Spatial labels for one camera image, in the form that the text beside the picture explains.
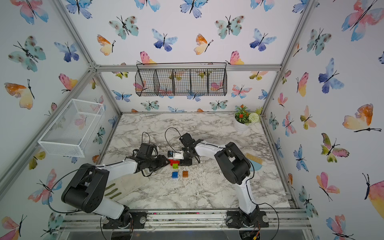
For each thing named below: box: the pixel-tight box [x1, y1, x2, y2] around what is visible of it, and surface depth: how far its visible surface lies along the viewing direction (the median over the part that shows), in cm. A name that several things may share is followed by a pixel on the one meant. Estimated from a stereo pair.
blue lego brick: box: [172, 171, 179, 179], surface depth 90 cm
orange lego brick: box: [182, 171, 189, 178], surface depth 90 cm
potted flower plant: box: [234, 104, 263, 132], surface depth 101 cm
